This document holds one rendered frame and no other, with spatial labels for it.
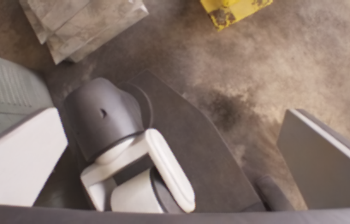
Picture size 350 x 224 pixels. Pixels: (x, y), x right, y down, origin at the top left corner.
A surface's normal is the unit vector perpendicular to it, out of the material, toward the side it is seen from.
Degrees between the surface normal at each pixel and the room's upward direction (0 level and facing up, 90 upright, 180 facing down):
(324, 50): 0
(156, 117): 0
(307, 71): 0
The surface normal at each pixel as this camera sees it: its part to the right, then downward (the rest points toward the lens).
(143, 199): -0.35, -0.39
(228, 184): -0.18, -0.07
